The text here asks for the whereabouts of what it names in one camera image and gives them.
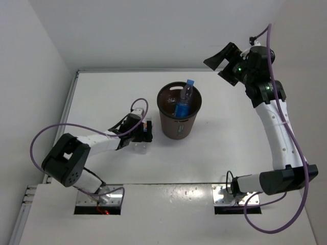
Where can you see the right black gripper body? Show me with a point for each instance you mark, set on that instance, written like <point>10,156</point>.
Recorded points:
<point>237,71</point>

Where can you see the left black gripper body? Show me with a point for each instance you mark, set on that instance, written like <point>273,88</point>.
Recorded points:
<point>137,136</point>

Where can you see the orange label clear bottle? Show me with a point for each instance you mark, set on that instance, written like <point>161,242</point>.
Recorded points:
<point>138,144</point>

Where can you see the blue label water bottle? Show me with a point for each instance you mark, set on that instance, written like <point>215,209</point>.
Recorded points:
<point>183,105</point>

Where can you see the clear bottle without label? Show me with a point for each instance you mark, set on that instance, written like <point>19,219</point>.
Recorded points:
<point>171,99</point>

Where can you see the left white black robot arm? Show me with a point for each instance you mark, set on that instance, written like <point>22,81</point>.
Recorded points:
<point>66,160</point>

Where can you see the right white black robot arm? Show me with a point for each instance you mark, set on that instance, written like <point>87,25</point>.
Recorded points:
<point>290,170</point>

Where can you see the brown plastic waste bin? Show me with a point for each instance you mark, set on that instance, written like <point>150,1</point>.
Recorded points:
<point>173,127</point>

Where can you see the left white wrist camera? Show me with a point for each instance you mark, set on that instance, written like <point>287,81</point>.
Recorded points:
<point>138,111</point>

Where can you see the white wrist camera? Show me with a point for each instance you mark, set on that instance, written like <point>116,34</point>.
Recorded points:
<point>253,41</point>
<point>138,111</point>

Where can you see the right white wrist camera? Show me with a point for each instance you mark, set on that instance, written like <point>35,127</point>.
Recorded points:
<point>253,41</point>

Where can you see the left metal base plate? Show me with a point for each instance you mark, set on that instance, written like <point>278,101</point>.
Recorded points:
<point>110,196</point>

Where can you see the metal base plate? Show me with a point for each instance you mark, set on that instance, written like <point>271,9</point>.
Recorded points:
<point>110,196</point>
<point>222,198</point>

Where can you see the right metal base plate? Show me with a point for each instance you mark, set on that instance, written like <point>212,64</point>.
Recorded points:
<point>222,198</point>

